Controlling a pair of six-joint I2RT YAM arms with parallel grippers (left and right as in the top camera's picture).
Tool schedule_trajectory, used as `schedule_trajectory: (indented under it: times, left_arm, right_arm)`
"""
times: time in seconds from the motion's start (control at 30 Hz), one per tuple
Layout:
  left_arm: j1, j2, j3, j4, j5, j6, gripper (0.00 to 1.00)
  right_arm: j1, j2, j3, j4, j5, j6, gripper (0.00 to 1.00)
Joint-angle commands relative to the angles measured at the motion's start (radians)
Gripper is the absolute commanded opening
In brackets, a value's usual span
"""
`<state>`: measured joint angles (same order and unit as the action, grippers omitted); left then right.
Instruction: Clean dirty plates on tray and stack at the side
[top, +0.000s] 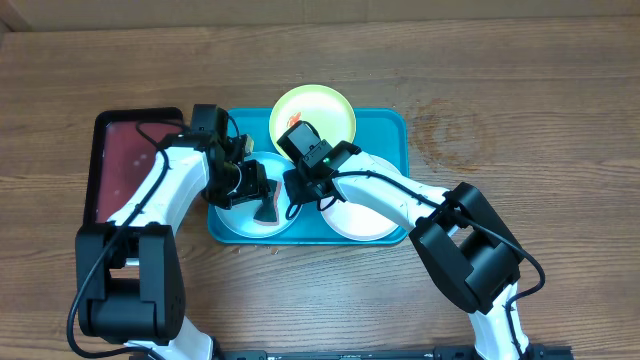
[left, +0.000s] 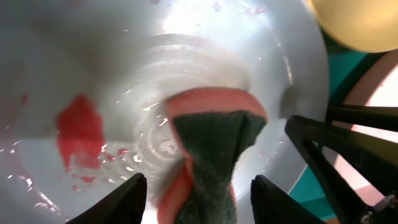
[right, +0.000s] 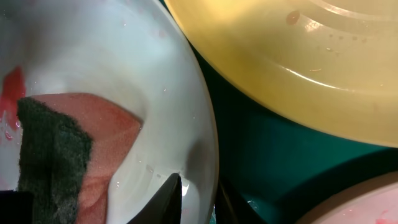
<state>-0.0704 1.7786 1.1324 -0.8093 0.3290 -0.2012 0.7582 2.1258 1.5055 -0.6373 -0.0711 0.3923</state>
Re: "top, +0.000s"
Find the light blue plastic plate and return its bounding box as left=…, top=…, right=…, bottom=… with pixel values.
left=215, top=152, right=298, bottom=239

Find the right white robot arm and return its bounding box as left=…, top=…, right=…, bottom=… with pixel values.
left=282, top=141, right=544, bottom=359

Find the brown cardboard back panel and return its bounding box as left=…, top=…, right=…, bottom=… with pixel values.
left=1, top=0, right=639, bottom=32

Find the black tray with red water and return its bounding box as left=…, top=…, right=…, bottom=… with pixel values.
left=83, top=107, right=183, bottom=224

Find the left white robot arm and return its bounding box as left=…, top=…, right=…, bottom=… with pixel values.
left=66, top=130, right=276, bottom=359

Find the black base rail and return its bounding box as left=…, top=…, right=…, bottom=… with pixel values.
left=214, top=344, right=575, bottom=360

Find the white plastic plate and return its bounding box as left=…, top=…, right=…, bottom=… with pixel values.
left=317, top=154, right=407, bottom=243

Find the yellow-green plastic plate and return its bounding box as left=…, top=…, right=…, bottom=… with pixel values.
left=269, top=84, right=356, bottom=160

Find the teal plastic tray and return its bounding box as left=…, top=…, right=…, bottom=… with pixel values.
left=207, top=108, right=409, bottom=246

